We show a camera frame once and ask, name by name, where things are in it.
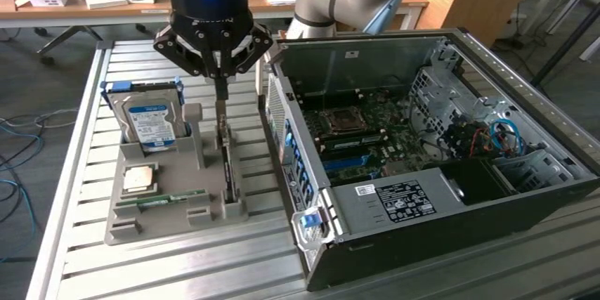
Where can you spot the black graphics card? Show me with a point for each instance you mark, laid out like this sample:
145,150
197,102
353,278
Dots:
229,159

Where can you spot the desk leg with casters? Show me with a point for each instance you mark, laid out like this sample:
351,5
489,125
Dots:
66,36

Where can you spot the blue case latch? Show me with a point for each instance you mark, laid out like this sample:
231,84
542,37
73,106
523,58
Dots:
310,220

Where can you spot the grey power supply unit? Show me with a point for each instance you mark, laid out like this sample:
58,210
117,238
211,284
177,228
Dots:
357,208

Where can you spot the perforated metal drive cage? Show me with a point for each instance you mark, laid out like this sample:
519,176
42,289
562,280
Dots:
437,103

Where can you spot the green motherboard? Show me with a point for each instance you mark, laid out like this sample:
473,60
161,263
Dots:
399,138

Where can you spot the blue expansion slot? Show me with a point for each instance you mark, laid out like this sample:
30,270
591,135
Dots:
345,163

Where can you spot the black open PC case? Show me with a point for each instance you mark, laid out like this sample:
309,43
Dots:
469,229

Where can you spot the hard disk with blue bracket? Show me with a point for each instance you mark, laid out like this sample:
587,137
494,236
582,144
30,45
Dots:
150,117

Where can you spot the CPU socket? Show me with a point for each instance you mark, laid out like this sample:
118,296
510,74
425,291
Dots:
345,121

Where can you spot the silver disk bay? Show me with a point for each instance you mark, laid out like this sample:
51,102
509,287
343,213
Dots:
534,170

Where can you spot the CPU with metal lid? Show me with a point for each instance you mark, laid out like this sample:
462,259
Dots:
138,177

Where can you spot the installed green RAM stick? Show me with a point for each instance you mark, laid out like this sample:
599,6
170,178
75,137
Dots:
351,142

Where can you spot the grey parts rack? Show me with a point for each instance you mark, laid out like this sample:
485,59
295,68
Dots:
183,180

